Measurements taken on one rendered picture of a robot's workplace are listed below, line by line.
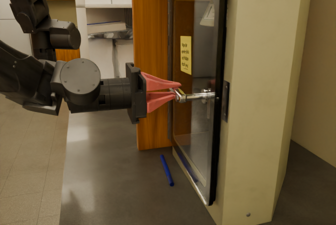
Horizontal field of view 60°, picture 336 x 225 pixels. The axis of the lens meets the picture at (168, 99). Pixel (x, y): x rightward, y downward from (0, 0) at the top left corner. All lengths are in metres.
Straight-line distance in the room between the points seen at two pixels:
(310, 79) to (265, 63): 0.49
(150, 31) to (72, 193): 0.45
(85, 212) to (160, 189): 0.17
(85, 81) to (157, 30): 0.40
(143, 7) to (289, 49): 0.41
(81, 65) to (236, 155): 0.30
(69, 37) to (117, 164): 0.36
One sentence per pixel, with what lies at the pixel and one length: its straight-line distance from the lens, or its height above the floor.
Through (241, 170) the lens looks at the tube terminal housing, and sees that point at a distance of 0.56.
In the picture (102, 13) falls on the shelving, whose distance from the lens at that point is 2.65.
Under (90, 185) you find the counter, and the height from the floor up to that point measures 0.94.
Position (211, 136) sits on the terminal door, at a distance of 0.51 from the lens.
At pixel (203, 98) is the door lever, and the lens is 0.52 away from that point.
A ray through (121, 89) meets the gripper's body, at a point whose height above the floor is 1.21.
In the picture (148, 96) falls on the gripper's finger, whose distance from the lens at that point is 0.55.
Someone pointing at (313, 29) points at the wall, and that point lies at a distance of 0.97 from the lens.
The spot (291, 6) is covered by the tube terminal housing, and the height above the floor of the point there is 1.35.
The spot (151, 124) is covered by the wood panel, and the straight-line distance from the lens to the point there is 0.86.
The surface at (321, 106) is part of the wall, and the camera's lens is 0.96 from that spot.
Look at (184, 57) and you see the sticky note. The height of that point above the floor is 1.25.
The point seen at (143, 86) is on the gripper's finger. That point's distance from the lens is 0.51.
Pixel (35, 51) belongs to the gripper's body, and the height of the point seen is 1.24.
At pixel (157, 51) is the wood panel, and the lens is 0.81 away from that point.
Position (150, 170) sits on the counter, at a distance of 0.79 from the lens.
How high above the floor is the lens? 1.35
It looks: 18 degrees down
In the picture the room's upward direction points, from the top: straight up
